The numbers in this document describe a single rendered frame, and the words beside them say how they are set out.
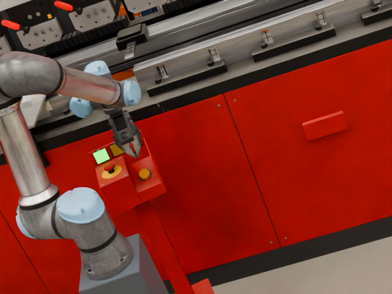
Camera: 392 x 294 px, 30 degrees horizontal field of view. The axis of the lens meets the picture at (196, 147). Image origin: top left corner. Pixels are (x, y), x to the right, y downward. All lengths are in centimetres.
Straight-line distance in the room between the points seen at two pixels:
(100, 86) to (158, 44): 89
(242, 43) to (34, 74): 100
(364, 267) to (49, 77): 155
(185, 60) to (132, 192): 53
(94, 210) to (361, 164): 120
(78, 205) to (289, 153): 103
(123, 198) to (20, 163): 57
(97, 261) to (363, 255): 129
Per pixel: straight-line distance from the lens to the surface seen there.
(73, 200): 198
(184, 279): 277
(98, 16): 260
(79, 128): 268
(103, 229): 199
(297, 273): 299
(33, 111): 265
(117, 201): 248
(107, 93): 209
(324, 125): 267
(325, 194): 285
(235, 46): 265
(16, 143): 199
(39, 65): 188
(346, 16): 266
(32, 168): 201
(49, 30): 265
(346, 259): 299
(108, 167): 248
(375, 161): 281
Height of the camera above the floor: 194
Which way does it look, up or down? 29 degrees down
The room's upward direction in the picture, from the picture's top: 23 degrees counter-clockwise
